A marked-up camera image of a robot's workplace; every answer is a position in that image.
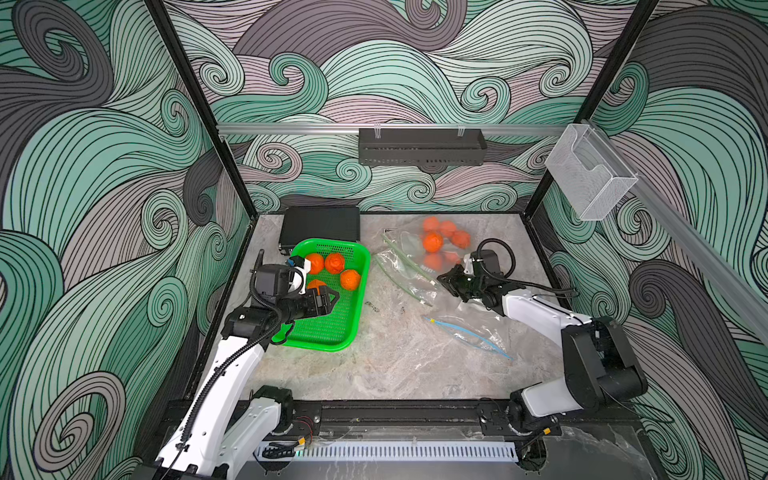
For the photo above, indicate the aluminium wall rail right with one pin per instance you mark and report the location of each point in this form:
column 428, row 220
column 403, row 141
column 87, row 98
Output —
column 661, row 190

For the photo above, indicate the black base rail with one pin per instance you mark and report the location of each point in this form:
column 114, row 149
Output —
column 490, row 417

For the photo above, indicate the black hard case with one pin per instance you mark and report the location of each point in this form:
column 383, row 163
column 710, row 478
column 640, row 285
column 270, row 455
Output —
column 308, row 222

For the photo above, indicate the orange fruit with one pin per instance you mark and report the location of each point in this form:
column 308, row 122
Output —
column 350, row 280
column 334, row 263
column 315, row 283

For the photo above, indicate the aluminium wall rail back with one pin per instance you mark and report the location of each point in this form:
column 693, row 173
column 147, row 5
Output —
column 304, row 128

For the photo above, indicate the black wall tray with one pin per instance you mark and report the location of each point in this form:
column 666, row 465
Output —
column 430, row 150

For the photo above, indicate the aluminium wall rail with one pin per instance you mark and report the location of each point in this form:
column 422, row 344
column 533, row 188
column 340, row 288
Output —
column 304, row 128
column 661, row 190

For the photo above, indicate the clear acrylic wall holder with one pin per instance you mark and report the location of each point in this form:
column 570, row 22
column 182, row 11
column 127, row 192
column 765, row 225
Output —
column 589, row 171

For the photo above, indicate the blue-zip bag of oranges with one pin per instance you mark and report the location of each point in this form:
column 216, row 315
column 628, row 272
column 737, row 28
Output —
column 474, row 326

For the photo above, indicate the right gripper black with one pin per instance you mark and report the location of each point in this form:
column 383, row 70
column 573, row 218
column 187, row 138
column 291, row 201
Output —
column 450, row 280

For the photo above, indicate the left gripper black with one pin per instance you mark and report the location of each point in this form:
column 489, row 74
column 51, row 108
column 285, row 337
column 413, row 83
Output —
column 321, row 307

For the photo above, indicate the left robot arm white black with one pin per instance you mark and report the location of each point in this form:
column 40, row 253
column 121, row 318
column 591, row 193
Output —
column 212, row 441

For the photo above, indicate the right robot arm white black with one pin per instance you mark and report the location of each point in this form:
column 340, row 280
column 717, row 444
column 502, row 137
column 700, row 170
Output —
column 599, row 363

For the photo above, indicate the white slotted cable duct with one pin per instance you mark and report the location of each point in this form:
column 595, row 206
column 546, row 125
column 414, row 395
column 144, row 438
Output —
column 452, row 451

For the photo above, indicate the green plastic basket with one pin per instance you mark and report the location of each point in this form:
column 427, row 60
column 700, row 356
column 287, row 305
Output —
column 336, row 331

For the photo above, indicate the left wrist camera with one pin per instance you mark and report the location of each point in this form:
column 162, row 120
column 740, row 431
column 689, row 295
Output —
column 300, row 268

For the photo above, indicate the green-zip bag of oranges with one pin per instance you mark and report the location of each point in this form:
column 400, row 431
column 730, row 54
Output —
column 422, row 249

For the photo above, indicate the orange fruit taken out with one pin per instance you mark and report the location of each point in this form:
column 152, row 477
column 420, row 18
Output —
column 317, row 263

